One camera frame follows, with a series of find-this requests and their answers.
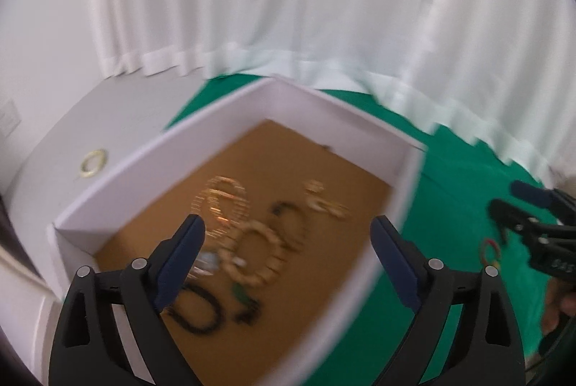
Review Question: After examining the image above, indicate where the person's right hand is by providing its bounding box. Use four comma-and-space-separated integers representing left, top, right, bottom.
541, 278, 576, 337

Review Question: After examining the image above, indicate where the white wall outlet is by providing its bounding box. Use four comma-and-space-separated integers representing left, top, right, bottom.
0, 100, 21, 137

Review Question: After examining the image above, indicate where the black beaded bracelet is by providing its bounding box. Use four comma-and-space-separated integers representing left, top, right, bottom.
270, 201, 311, 252

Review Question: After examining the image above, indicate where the red thin bracelet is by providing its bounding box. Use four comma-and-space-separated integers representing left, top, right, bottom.
479, 239, 502, 265

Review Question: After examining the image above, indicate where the gold link jewelry piece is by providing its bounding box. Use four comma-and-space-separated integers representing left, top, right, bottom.
315, 199, 352, 219

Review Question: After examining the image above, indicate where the black cord bracelet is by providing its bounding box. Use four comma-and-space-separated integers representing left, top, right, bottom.
168, 282, 223, 335

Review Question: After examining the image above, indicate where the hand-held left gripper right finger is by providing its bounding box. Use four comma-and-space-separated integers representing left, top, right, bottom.
370, 215, 527, 386

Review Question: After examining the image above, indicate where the cream beaded bracelet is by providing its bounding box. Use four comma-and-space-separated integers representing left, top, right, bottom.
220, 221, 289, 285

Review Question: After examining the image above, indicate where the yellowish tape ring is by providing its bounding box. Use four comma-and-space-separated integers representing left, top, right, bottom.
80, 149, 109, 177

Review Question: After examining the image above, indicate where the silver jewelry piece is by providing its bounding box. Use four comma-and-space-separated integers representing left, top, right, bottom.
193, 251, 223, 276

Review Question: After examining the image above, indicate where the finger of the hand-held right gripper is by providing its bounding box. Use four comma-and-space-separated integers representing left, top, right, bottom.
488, 198, 547, 247
510, 180, 576, 229

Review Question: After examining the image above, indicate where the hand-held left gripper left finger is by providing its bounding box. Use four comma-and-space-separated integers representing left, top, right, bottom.
49, 214, 206, 386

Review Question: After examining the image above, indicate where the gold chain bracelet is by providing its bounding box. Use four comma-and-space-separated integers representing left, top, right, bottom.
193, 176, 250, 238

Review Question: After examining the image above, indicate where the green and black jewelry piece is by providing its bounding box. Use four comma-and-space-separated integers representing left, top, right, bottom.
229, 285, 264, 324

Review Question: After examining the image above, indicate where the white box with brown bottom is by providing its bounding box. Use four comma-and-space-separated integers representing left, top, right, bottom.
47, 76, 430, 386

